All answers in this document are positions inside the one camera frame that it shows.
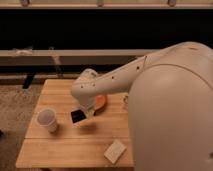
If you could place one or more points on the white ceramic cup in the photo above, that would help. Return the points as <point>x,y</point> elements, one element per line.
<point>46,118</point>

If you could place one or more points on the black eraser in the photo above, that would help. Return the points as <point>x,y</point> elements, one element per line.
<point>77,116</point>

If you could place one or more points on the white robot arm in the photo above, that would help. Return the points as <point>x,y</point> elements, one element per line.
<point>170,106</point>

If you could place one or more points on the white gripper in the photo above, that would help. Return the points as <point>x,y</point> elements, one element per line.
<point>87,106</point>

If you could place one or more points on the grey horizontal rail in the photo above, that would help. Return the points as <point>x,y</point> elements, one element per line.
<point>69,57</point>

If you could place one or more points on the wooden table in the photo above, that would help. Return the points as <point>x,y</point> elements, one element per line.
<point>80,145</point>

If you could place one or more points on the beige sponge block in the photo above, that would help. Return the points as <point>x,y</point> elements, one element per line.
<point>114,151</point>

